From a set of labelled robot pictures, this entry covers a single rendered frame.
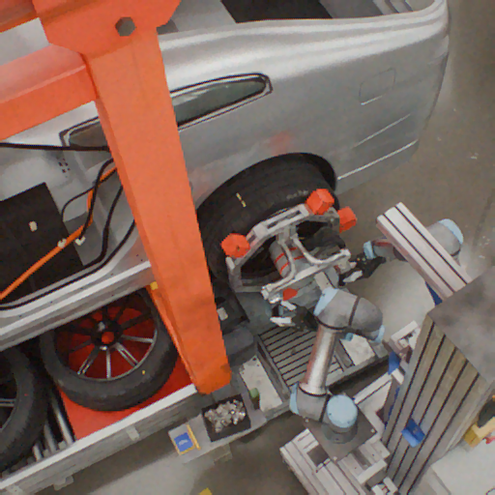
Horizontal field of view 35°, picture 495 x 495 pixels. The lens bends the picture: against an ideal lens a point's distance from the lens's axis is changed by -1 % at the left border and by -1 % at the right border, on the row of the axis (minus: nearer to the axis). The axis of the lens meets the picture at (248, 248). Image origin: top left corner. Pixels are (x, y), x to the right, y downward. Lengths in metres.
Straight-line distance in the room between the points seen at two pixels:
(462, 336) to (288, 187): 1.43
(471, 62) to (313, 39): 2.51
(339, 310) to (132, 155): 1.22
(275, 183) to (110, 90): 1.69
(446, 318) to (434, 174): 2.76
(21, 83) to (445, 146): 3.59
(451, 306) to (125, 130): 0.99
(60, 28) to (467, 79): 4.08
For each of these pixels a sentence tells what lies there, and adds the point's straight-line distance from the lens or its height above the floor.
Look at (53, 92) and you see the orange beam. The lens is 1.83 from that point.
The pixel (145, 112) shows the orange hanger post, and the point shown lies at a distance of 1.94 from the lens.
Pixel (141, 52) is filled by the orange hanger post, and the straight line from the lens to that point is 1.80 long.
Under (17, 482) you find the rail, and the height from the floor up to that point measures 0.36.
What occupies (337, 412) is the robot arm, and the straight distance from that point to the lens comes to 3.13.
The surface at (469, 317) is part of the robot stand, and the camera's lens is 2.24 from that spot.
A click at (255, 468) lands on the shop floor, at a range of 4.15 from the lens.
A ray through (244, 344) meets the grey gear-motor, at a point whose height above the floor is 0.40.
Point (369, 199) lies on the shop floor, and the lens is 4.78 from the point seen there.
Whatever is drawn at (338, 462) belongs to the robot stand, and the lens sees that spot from 3.40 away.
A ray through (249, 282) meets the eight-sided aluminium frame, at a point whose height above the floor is 0.67.
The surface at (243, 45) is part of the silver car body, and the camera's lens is 3.01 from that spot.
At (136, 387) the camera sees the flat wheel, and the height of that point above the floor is 0.50.
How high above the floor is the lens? 4.04
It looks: 61 degrees down
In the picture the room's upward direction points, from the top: 6 degrees counter-clockwise
